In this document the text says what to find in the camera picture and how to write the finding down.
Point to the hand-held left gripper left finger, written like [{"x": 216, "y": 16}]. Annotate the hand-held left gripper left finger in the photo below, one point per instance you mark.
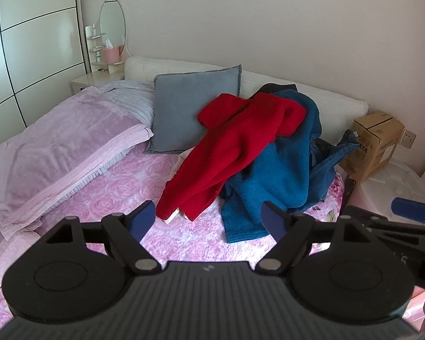
[{"x": 141, "y": 219}]

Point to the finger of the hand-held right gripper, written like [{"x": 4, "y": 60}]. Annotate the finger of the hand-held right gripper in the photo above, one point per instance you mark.
[
  {"x": 411, "y": 210},
  {"x": 361, "y": 214}
]

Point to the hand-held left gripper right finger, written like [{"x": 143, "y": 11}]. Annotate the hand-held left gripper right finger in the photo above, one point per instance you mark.
[{"x": 274, "y": 223}]

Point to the red knitted sweater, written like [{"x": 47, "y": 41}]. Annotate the red knitted sweater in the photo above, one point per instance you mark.
[{"x": 233, "y": 141}]

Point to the cream garment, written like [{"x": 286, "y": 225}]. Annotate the cream garment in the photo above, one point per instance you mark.
[{"x": 172, "y": 216}]

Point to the white round table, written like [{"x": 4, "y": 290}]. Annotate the white round table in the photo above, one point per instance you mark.
[{"x": 393, "y": 184}]

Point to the blue fleece sweater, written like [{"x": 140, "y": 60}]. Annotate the blue fleece sweater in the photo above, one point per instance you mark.
[{"x": 279, "y": 177}]

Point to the blue denim jeans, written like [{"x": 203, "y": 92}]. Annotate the blue denim jeans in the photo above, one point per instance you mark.
[{"x": 336, "y": 152}]

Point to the cardboard box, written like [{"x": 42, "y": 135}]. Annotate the cardboard box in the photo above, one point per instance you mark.
[{"x": 375, "y": 141}]

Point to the pink folded quilt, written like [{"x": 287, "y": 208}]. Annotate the pink folded quilt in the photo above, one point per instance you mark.
[{"x": 63, "y": 141}]

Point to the white padded headboard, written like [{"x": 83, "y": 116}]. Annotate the white padded headboard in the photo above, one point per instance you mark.
[{"x": 333, "y": 102}]

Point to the grey pillow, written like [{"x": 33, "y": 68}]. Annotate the grey pillow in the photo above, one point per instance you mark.
[{"x": 184, "y": 109}]

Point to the striped folded quilt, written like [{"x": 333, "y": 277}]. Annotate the striped folded quilt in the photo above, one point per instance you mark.
[{"x": 131, "y": 95}]

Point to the dark grey garment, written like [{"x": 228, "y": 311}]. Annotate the dark grey garment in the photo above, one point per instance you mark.
[{"x": 279, "y": 88}]

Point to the white dressing table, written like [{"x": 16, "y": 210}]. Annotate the white dressing table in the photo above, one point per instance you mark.
[{"x": 92, "y": 79}]

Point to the pink tissue box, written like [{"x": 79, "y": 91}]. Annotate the pink tissue box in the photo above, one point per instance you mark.
[{"x": 110, "y": 54}]

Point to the white vanity shelf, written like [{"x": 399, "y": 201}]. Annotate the white vanity shelf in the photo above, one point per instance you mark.
[{"x": 92, "y": 47}]

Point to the oval mirror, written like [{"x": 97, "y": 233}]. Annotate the oval mirror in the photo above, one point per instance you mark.
[{"x": 111, "y": 21}]

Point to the white wardrobe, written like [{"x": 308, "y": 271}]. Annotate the white wardrobe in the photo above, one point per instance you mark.
[{"x": 28, "y": 42}]

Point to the wall socket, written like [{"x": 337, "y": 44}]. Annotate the wall socket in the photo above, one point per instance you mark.
[{"x": 408, "y": 139}]

